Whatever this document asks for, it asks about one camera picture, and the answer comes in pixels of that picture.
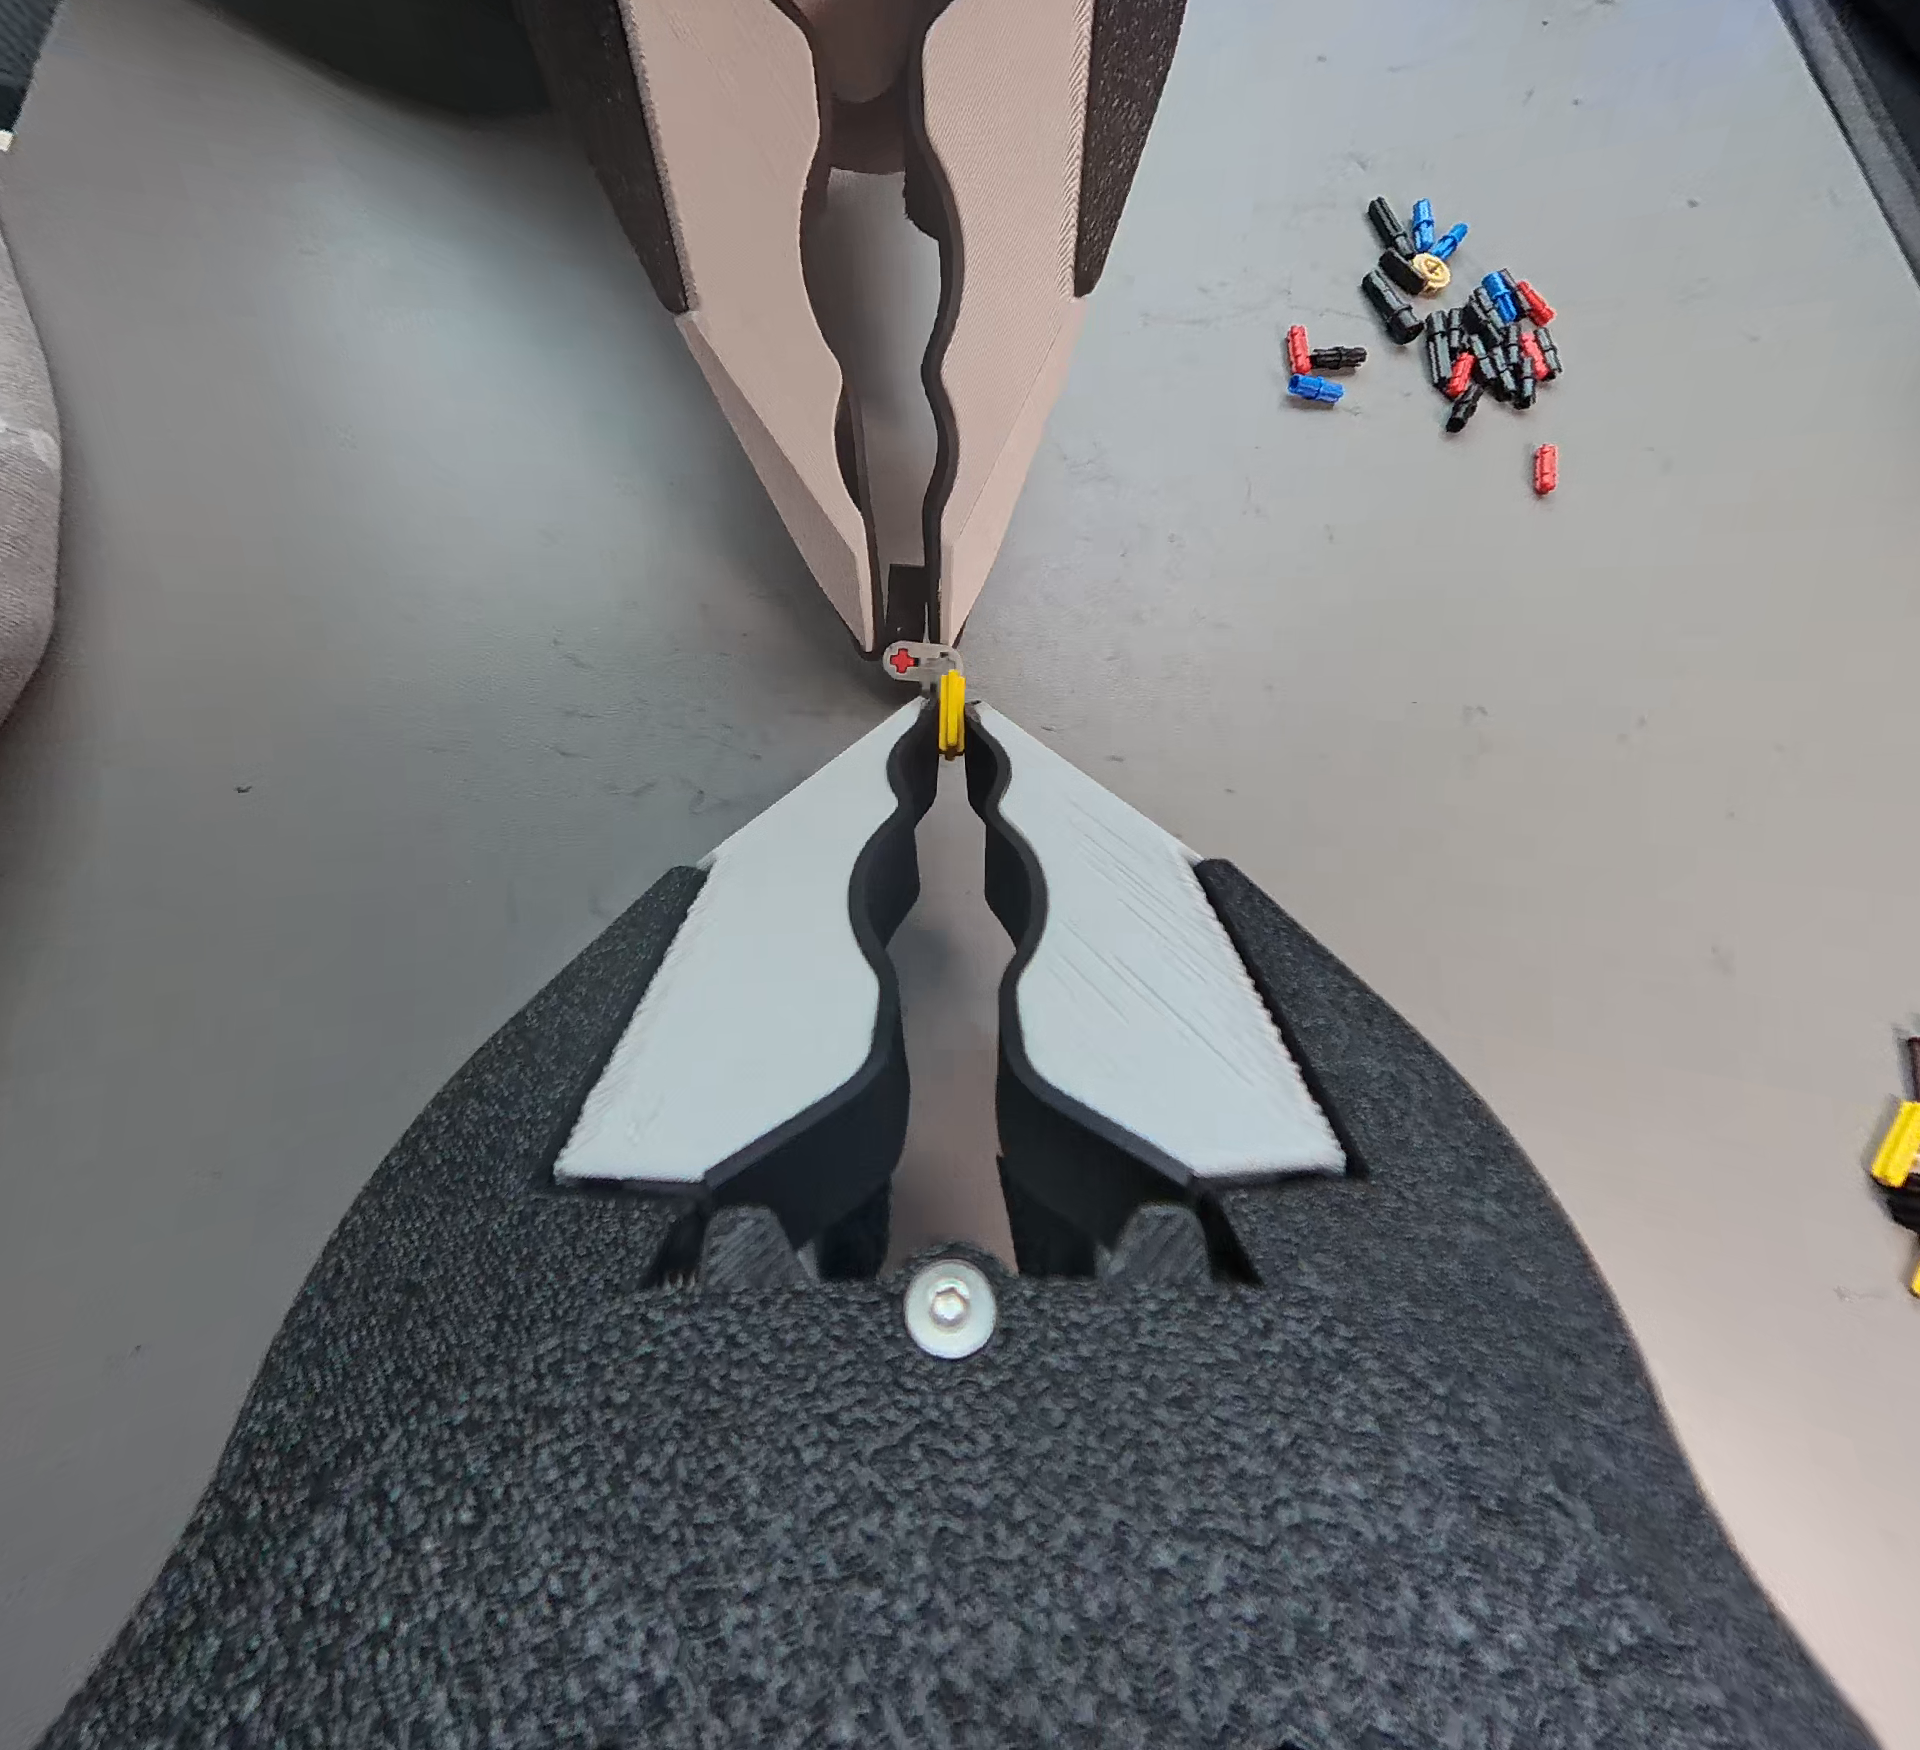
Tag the grey desk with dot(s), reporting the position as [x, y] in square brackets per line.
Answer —
[375, 430]

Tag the small grey toy brick assembly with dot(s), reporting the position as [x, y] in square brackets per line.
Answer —
[918, 658]

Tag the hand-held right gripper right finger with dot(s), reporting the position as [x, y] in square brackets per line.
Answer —
[1171, 1029]

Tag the pile of small connector pins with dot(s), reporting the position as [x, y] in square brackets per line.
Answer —
[1478, 346]

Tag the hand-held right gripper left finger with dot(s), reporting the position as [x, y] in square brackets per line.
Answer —
[720, 1029]

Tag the small black gear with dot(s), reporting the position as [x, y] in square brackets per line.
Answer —
[1907, 1202]

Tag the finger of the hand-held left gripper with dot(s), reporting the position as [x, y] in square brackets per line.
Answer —
[1021, 204]
[720, 204]

